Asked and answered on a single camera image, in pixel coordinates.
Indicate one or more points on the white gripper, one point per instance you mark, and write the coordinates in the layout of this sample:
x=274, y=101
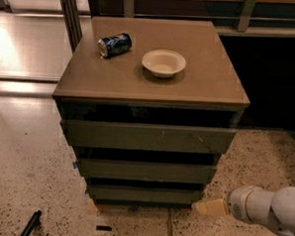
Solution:
x=238, y=203

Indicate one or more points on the grey drawer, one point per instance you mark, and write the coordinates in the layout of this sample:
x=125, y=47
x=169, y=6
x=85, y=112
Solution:
x=122, y=194
x=147, y=137
x=145, y=171

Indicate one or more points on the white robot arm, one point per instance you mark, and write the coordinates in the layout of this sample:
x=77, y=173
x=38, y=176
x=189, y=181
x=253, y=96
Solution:
x=283, y=209

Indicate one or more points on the grey bottom drawer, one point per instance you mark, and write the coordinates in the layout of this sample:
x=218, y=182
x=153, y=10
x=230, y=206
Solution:
x=122, y=194

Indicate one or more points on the grey drawer cabinet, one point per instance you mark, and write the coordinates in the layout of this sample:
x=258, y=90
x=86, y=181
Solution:
x=207, y=93

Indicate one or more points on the grey top drawer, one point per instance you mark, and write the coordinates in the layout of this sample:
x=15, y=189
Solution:
x=147, y=137

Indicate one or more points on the small black floor marker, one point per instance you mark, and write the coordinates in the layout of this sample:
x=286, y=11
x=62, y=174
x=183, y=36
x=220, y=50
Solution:
x=103, y=228

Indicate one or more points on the blue tape piece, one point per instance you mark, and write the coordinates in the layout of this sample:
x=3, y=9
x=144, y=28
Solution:
x=74, y=164

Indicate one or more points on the white bowl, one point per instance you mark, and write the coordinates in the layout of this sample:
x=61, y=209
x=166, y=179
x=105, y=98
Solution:
x=164, y=63

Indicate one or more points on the black bar on floor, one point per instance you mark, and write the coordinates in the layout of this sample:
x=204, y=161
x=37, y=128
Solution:
x=32, y=223

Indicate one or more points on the blue soda can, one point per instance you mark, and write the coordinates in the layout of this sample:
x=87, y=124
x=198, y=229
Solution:
x=114, y=45

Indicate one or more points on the metal railing shelf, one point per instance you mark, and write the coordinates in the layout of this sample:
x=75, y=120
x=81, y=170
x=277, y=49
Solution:
x=258, y=18

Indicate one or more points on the metal window frame post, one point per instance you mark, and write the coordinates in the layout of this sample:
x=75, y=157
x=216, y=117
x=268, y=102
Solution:
x=72, y=23

